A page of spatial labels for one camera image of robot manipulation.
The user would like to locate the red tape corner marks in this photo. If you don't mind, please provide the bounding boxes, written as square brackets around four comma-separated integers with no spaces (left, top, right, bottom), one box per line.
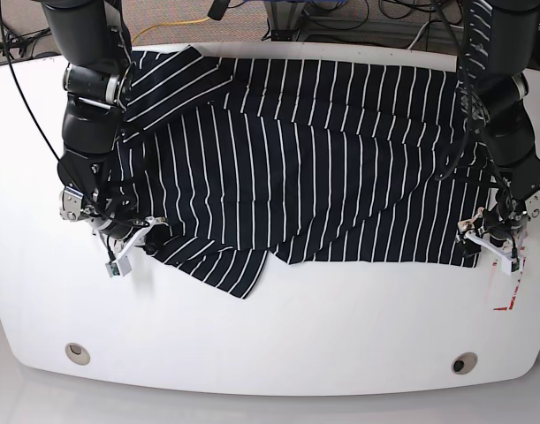
[489,246,527,312]

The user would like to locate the right table cable grommet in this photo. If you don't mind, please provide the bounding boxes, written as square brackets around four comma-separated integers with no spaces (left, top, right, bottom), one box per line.
[452,352,478,375]

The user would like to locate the white floor cable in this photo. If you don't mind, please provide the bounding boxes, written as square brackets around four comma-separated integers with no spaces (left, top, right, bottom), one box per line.
[406,21,430,50]

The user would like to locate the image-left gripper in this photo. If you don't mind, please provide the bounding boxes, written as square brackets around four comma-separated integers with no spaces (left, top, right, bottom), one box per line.
[90,216,172,264]

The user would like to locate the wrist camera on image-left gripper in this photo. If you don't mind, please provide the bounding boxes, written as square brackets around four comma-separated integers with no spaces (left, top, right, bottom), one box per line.
[105,256,132,277]

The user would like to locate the black robot arm image-left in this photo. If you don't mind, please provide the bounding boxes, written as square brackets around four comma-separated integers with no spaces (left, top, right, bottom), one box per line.
[42,0,163,276]

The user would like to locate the yellow floor cable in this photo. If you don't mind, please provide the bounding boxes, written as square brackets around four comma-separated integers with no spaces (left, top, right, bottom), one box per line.
[128,15,211,48]

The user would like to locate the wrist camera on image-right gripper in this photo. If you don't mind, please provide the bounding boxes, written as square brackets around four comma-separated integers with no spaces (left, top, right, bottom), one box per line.
[500,254,525,276]

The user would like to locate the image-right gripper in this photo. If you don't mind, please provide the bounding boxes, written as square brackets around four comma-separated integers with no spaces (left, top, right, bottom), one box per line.
[456,205,530,258]

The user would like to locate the navy white striped T-shirt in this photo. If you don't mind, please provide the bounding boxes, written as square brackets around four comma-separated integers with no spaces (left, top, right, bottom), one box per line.
[105,0,503,302]

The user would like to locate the aluminium frame base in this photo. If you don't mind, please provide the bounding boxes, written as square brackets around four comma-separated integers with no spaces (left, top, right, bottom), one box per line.
[262,1,349,42]

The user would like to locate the left table cable grommet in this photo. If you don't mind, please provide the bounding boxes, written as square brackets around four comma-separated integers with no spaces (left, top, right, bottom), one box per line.
[65,343,90,366]

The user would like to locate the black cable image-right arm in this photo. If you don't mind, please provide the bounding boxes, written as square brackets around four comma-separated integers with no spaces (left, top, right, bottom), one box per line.
[431,1,492,181]

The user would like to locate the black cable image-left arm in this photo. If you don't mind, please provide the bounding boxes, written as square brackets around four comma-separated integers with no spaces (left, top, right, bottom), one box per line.
[0,0,63,163]

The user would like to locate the table cable grommet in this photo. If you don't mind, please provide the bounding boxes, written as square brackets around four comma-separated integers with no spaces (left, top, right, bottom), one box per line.
[65,343,90,366]
[452,352,478,375]

